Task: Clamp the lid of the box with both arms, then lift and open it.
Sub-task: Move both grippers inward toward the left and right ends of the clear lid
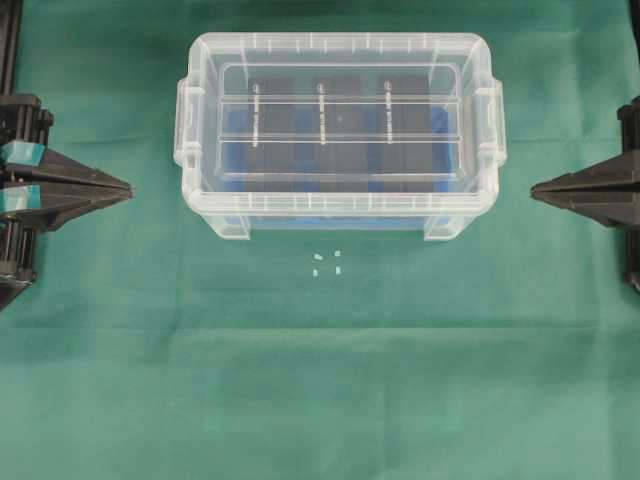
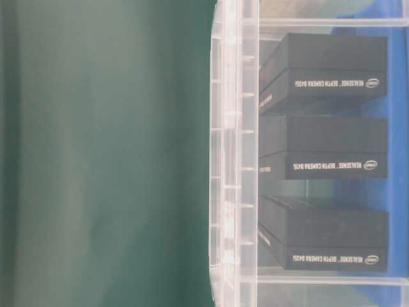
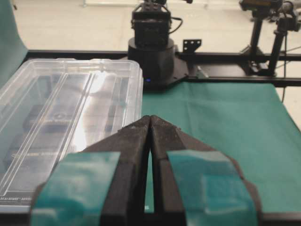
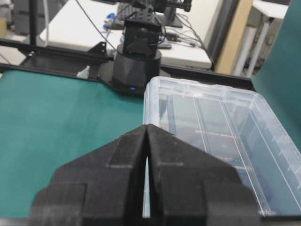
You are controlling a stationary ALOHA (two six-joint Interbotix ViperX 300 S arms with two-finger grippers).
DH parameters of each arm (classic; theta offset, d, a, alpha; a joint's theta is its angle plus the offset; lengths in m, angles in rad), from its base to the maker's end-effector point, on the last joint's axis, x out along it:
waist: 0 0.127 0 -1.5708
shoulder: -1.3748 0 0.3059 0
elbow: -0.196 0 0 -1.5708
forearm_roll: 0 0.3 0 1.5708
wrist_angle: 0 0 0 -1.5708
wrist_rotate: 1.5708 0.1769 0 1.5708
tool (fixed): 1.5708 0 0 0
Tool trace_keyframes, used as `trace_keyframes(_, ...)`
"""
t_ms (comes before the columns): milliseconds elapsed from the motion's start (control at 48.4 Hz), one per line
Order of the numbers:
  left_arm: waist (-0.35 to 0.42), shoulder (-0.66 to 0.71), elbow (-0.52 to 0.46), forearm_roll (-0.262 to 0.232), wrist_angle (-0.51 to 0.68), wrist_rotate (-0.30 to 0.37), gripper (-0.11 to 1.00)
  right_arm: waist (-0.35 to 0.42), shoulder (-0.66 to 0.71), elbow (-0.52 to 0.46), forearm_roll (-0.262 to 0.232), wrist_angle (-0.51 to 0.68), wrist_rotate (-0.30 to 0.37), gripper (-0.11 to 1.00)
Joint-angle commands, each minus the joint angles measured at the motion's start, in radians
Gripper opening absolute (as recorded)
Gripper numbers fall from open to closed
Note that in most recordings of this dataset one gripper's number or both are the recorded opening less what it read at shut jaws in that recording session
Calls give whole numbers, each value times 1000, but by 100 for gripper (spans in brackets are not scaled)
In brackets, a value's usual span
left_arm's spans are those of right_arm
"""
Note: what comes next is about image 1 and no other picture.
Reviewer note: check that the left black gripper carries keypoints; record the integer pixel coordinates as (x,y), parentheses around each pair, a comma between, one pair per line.
(26,208)

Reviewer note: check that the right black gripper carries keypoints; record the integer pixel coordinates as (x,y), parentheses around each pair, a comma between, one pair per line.
(611,209)

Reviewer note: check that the clear plastic box lid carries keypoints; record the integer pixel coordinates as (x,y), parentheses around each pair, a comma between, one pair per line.
(340,120)

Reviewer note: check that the right black slim box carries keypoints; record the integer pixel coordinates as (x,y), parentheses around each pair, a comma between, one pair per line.
(405,157)

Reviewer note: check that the black slim box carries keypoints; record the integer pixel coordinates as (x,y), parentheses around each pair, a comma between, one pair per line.
(339,158)
(405,157)
(271,163)

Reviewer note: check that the clear plastic storage box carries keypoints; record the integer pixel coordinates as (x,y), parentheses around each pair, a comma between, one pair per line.
(340,220)

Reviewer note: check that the left black slim box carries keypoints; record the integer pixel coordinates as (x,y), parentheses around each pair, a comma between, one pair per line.
(271,163)

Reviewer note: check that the middle black slim box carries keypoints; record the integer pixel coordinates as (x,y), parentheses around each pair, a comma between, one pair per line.
(339,158)

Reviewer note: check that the blue foam insert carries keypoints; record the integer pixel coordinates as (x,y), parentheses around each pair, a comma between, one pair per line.
(304,208)

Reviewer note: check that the black frame rail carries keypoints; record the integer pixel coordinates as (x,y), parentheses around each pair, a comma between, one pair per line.
(11,15)

